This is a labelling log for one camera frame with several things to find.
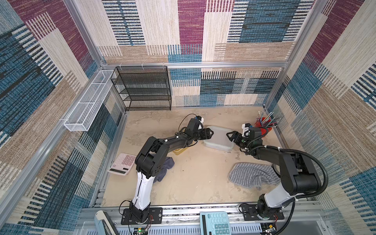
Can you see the yellow lunch box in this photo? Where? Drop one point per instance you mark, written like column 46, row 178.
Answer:
column 179, row 151

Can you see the red pen holder cup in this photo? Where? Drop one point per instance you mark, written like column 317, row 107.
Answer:
column 263, row 122

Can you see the pink calculator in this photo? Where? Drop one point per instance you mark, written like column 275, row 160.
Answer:
column 122, row 164

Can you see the white wire mesh basket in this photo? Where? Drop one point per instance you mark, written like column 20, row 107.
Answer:
column 84, row 113

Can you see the teal calculator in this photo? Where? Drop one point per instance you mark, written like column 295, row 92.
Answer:
column 214, row 223

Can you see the aluminium front rail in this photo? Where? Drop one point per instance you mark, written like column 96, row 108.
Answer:
column 189, row 214

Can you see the grey striped cloth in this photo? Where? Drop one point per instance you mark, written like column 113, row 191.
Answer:
column 252, row 175

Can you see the black wire mesh shelf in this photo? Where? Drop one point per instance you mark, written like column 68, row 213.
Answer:
column 143, row 88

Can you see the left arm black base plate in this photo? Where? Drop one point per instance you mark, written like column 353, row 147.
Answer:
column 154, row 216

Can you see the white handheld device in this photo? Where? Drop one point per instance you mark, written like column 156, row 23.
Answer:
column 104, row 224

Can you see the pens in red cup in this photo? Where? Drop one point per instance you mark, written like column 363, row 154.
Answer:
column 274, row 120

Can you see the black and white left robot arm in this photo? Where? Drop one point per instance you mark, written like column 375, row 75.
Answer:
column 151, row 158

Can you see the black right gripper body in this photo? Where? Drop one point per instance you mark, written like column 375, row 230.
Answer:
column 238, row 138

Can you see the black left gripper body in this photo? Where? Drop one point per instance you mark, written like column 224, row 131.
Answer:
column 198, row 137

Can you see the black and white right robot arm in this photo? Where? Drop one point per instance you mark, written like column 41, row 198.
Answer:
column 301, row 174

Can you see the dark blue cloth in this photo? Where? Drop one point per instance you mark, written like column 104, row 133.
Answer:
column 168, row 164

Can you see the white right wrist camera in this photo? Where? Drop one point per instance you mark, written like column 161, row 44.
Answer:
column 245, row 127

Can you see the translucent white lunch box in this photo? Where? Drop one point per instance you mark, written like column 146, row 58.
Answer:
column 219, row 140

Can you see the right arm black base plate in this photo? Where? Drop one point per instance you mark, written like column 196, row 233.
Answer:
column 251, row 212

